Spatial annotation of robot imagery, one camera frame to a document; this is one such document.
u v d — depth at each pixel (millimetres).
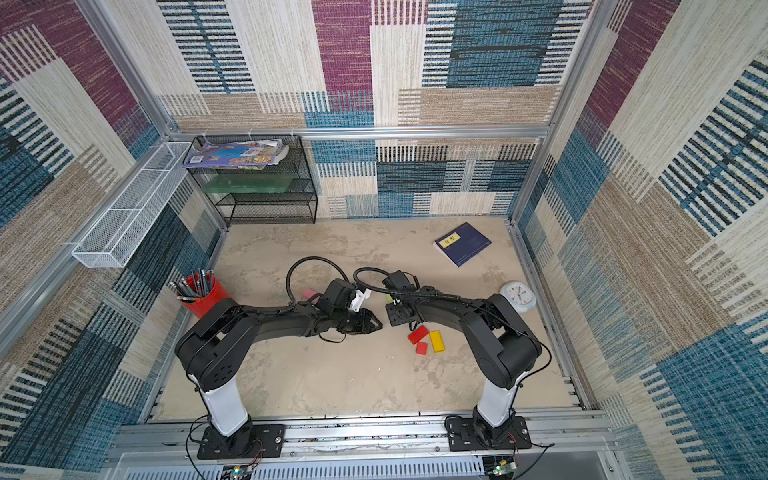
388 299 777
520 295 966
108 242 700
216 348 488
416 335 922
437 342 890
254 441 725
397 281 762
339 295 755
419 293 700
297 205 1191
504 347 476
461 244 1121
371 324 879
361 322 812
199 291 879
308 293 987
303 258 861
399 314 718
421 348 871
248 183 975
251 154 831
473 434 662
